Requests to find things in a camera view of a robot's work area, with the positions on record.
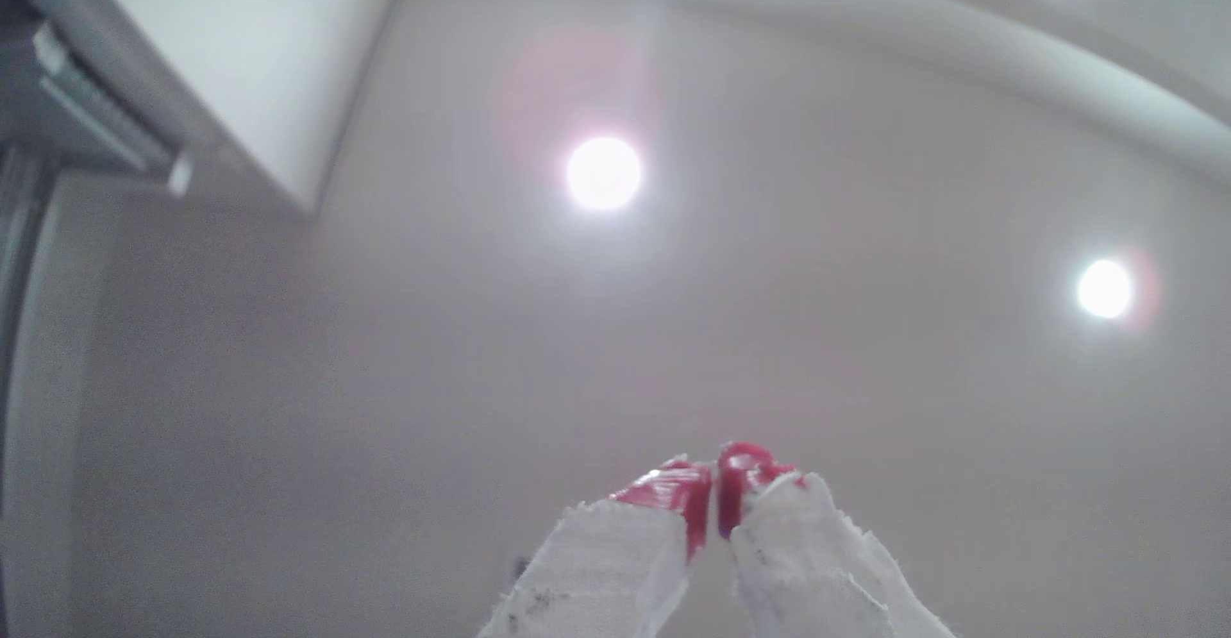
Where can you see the round ceiling light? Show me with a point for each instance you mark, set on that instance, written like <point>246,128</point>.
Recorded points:
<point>603,173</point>
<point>1104,289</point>

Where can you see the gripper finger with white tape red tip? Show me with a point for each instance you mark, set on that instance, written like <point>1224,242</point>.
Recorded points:
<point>601,571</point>
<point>808,561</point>

